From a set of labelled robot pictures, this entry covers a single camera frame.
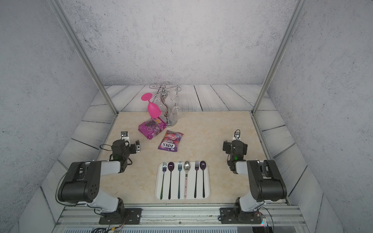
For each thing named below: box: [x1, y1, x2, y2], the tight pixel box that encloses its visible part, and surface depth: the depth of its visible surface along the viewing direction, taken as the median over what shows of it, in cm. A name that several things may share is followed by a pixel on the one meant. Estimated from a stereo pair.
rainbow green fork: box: [159, 162, 168, 200], surface depth 91 cm
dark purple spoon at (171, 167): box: [168, 161, 175, 200], surface depth 91 cm
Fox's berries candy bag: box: [157, 130, 185, 152], surface depth 101 cm
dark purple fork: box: [194, 160, 200, 199], surface depth 92 cm
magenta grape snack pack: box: [137, 116, 168, 140], surface depth 107 cm
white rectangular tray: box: [154, 161, 211, 201], surface depth 86 cm
